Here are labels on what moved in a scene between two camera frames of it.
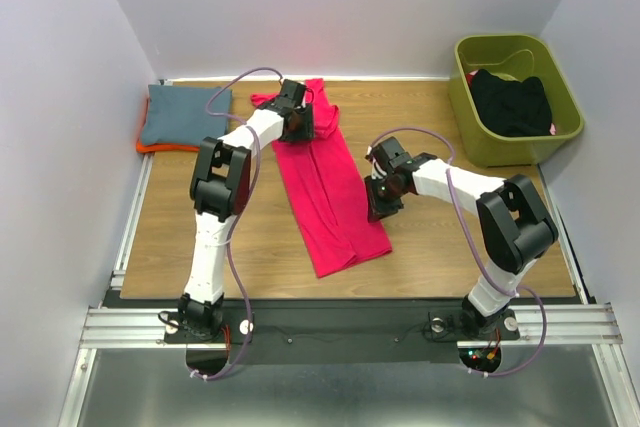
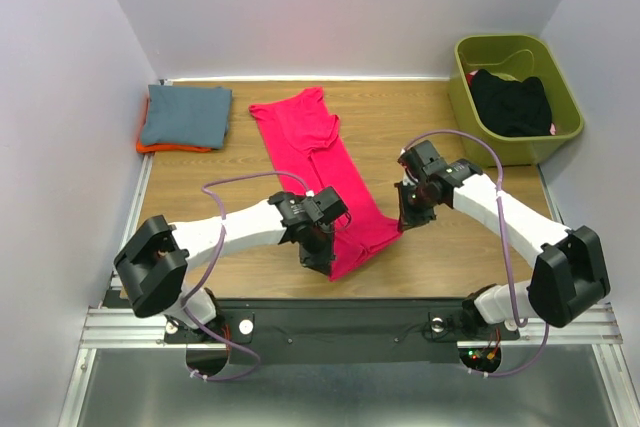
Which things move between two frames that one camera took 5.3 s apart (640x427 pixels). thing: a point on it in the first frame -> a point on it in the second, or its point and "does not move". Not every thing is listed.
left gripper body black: x=283 y=138 -> x=321 y=230
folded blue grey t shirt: x=177 y=115 does not move
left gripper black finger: x=300 y=126 -> x=316 y=254
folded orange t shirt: x=143 y=146 does not move
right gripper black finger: x=381 y=199 -> x=413 y=210
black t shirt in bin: x=510 y=107 does not move
